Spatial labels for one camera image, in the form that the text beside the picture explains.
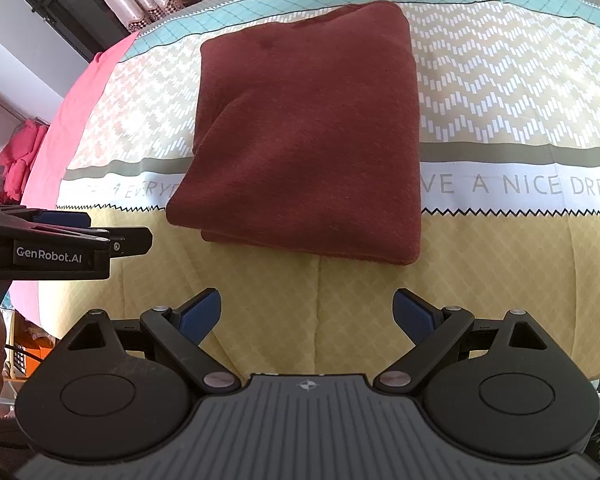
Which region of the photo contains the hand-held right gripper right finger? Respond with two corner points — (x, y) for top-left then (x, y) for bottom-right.
(374, 287), (554, 394)

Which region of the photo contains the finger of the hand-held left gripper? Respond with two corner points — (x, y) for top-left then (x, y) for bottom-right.
(0, 226), (154, 257)
(0, 204), (92, 233)

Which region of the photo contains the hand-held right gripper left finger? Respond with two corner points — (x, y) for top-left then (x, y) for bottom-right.
(54, 287), (242, 394)

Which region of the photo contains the maroon knit sweater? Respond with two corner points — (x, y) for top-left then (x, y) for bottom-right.
(166, 1), (424, 267)

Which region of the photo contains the patterned bed blanket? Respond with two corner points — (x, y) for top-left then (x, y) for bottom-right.
(20, 0), (600, 392)

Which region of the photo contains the pink bed sheet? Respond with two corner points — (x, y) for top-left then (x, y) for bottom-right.
(20, 30), (142, 211)

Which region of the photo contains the black cable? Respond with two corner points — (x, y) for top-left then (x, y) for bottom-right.
(2, 342), (48, 363)

